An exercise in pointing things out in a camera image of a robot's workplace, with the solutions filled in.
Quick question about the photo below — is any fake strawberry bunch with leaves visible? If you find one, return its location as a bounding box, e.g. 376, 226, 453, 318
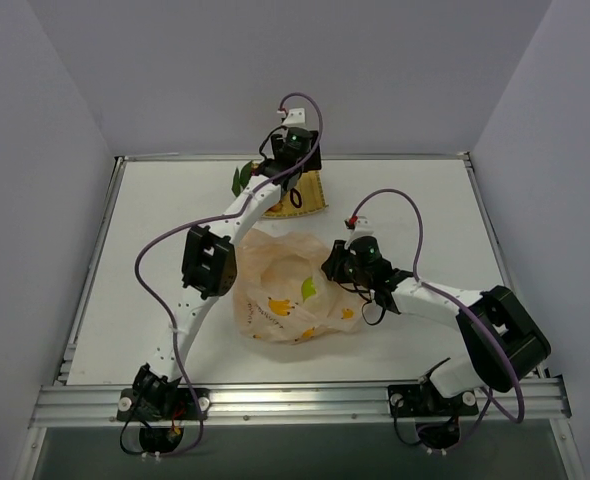
231, 161, 259, 196

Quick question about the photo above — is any green fake pear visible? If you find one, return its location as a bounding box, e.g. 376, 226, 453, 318
301, 277, 317, 302

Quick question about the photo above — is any translucent banana print plastic bag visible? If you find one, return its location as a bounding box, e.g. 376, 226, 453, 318
233, 229, 364, 344

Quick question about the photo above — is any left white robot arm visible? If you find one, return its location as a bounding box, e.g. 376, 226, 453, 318
133, 125, 323, 419

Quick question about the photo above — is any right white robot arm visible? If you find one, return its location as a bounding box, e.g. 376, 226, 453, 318
321, 236, 551, 413

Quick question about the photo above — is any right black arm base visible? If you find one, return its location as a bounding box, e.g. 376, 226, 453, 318
387, 377, 480, 456

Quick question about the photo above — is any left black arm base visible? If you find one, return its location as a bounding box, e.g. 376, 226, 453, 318
116, 365, 211, 458

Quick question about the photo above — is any yellow woven mat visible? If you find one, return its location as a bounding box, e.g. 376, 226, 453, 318
263, 171, 327, 219

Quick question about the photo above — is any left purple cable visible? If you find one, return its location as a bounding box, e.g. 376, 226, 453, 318
134, 92, 325, 459

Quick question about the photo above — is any purple cable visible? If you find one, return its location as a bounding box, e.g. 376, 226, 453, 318
134, 92, 325, 459
352, 188, 526, 446

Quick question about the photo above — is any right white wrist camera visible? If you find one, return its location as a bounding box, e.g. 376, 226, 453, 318
345, 215, 374, 248

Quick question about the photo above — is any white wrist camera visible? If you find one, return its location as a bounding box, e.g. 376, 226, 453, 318
345, 215, 374, 248
278, 108, 306, 128

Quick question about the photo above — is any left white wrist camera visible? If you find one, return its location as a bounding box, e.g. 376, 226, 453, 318
278, 108, 306, 128

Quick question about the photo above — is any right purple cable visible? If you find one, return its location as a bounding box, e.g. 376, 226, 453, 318
352, 188, 526, 446

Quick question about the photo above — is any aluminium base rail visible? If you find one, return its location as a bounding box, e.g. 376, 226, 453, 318
29, 377, 571, 426

